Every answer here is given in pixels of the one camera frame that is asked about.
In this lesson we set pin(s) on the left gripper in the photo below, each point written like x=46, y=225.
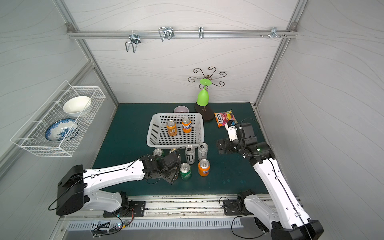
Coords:
x=173, y=170

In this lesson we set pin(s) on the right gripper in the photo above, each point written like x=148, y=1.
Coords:
x=227, y=145

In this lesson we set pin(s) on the green Sprite can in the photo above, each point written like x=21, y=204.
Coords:
x=185, y=172

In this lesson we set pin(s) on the white Monster can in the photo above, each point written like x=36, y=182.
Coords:
x=202, y=151
x=190, y=154

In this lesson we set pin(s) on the orange Fanta can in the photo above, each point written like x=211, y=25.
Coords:
x=204, y=167

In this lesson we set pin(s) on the white plastic basket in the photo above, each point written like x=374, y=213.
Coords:
x=159, y=138

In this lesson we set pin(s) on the green beer can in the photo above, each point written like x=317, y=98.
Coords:
x=176, y=151

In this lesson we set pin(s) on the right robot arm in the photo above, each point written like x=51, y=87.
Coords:
x=287, y=220

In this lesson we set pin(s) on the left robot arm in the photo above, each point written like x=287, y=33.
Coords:
x=84, y=188

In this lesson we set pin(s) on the colourful snack bag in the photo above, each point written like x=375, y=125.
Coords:
x=225, y=118

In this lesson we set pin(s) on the black metal cup stand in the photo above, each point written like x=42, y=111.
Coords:
x=207, y=112

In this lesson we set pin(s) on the green plastic wine glass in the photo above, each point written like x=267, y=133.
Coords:
x=203, y=96

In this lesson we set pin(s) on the pink bowl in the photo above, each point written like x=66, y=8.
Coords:
x=181, y=109

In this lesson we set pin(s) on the blue patterned plate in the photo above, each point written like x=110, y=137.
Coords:
x=62, y=130

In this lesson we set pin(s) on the white ceramic bowl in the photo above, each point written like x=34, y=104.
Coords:
x=78, y=106

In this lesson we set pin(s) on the small metal hook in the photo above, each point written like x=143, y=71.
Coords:
x=201, y=32

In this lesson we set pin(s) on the right metal hook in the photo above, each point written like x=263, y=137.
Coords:
x=274, y=33

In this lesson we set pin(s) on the metal loop hook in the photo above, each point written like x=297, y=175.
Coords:
x=166, y=33

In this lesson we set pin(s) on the double metal hook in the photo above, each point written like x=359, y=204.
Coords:
x=133, y=42

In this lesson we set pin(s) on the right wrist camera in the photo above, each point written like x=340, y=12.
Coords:
x=232, y=130

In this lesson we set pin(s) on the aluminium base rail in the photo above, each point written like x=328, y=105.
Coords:
x=158, y=206

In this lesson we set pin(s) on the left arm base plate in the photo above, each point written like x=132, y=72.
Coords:
x=128, y=209

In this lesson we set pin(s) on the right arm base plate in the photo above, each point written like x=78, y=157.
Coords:
x=234, y=208

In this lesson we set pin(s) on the aluminium top rail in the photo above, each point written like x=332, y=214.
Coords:
x=153, y=35

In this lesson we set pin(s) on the white wire wall basket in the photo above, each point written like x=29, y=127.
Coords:
x=31, y=136

